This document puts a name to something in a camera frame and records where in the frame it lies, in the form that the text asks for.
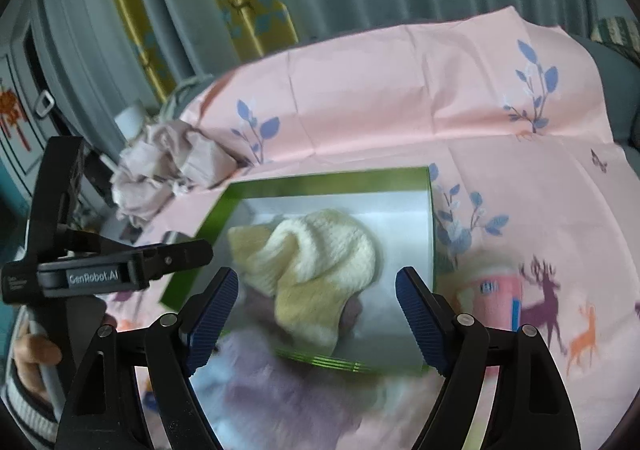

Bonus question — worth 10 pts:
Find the white cylinder lamp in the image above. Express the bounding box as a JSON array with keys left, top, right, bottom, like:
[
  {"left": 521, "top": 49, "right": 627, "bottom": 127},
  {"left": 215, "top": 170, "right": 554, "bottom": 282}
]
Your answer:
[{"left": 114, "top": 103, "right": 146, "bottom": 141}]

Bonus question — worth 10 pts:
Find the crumpled beige pink cloth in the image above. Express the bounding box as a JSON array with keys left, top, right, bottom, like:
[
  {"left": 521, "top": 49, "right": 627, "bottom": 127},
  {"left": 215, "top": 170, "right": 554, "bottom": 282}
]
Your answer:
[{"left": 111, "top": 120, "right": 248, "bottom": 228}]

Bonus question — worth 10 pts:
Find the grey sofa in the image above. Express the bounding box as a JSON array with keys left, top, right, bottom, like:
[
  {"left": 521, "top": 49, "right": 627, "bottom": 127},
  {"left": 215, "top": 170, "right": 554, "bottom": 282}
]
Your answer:
[{"left": 572, "top": 34, "right": 639, "bottom": 154}]

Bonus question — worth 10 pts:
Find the yellow cream fluffy towel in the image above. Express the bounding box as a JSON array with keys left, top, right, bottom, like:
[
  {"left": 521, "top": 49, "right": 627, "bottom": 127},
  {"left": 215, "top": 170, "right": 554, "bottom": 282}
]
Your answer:
[{"left": 228, "top": 210, "right": 376, "bottom": 355}]

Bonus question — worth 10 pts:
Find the black speaker stand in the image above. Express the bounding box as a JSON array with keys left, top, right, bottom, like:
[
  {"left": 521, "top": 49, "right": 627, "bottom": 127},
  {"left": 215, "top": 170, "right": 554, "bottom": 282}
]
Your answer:
[{"left": 24, "top": 24, "right": 132, "bottom": 211}]

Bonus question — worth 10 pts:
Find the pink white wipes canister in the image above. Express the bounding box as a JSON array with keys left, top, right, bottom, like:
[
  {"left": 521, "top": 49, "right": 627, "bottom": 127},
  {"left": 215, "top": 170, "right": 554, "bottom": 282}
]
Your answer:
[{"left": 454, "top": 265, "right": 523, "bottom": 331}]

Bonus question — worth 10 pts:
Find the red chinese knot ornament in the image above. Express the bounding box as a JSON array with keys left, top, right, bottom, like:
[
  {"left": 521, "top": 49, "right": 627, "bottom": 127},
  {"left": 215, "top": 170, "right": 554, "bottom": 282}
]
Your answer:
[{"left": 0, "top": 86, "right": 32, "bottom": 152}]

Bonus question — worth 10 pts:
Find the light blue plush toy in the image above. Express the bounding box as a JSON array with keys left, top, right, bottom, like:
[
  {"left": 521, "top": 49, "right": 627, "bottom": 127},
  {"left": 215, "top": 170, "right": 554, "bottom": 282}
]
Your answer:
[{"left": 190, "top": 338, "right": 234, "bottom": 442}]

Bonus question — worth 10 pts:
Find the striped cushion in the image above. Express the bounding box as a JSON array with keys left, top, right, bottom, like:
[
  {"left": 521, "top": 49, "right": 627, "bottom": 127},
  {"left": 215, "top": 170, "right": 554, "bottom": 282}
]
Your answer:
[{"left": 590, "top": 17, "right": 640, "bottom": 54}]

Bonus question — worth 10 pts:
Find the pink patterned tablecloth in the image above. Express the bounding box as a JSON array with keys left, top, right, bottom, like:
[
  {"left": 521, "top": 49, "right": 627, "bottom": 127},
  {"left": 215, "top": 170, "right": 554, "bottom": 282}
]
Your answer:
[{"left": 108, "top": 8, "right": 639, "bottom": 449}]

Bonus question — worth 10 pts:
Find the green cardboard box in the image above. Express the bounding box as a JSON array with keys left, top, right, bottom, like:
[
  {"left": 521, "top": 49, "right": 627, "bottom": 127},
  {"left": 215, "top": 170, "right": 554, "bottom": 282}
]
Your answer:
[{"left": 160, "top": 167, "right": 435, "bottom": 374}]

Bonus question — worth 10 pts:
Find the purple mesh bath pouf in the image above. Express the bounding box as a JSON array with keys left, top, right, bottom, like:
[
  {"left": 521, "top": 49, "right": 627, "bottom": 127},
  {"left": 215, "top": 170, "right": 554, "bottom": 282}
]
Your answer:
[{"left": 223, "top": 288, "right": 385, "bottom": 449}]

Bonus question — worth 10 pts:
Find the person's left hand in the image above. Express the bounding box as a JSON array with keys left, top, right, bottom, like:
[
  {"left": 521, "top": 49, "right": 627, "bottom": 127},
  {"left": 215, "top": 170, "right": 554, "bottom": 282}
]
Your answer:
[{"left": 13, "top": 320, "right": 62, "bottom": 404}]

